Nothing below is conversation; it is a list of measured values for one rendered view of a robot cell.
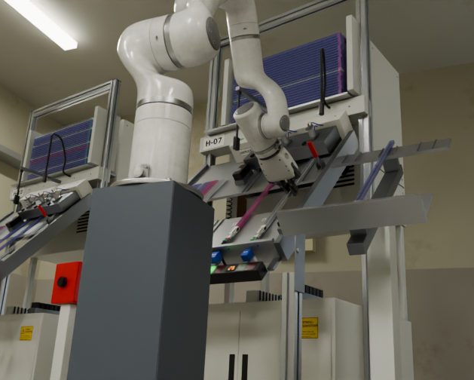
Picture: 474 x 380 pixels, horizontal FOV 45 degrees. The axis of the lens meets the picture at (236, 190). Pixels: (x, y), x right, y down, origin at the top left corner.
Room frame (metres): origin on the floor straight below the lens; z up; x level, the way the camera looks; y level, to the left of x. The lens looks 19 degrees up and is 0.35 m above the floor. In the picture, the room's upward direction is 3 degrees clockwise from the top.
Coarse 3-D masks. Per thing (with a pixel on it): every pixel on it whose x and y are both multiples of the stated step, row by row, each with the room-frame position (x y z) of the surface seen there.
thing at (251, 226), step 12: (252, 216) 1.71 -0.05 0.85; (264, 216) 1.67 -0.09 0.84; (276, 216) 1.63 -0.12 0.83; (216, 228) 1.76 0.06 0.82; (228, 228) 1.72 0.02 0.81; (240, 228) 1.68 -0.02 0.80; (252, 228) 1.64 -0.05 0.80; (276, 228) 1.58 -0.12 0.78; (216, 240) 1.69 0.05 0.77; (240, 240) 1.62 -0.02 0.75
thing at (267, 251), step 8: (256, 240) 1.53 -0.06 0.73; (264, 240) 1.51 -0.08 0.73; (272, 240) 1.49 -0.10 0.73; (216, 248) 1.61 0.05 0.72; (224, 248) 1.59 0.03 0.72; (232, 248) 1.58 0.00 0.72; (240, 248) 1.57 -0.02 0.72; (248, 248) 1.55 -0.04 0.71; (256, 248) 1.54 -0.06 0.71; (264, 248) 1.52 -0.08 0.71; (272, 248) 1.51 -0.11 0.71; (224, 256) 1.62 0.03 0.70; (232, 256) 1.60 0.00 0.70; (256, 256) 1.56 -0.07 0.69; (264, 256) 1.55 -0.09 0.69; (272, 256) 1.53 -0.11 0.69; (224, 264) 1.65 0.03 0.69
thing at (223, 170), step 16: (304, 160) 1.88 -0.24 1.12; (320, 160) 1.82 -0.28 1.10; (208, 176) 2.18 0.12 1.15; (224, 176) 2.10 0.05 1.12; (256, 176) 1.95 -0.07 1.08; (304, 176) 1.76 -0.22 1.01; (224, 192) 1.97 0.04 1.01; (240, 192) 1.90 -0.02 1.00; (256, 192) 1.87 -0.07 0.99; (272, 192) 1.89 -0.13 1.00
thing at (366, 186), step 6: (390, 144) 1.53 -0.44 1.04; (384, 150) 1.50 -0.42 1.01; (390, 150) 1.52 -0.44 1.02; (384, 156) 1.47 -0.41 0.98; (378, 162) 1.44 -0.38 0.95; (378, 168) 1.42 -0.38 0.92; (372, 174) 1.39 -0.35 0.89; (366, 180) 1.37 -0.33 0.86; (372, 180) 1.37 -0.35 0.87; (366, 186) 1.34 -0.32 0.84; (360, 192) 1.32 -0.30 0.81; (366, 192) 1.33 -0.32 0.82; (360, 198) 1.29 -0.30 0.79
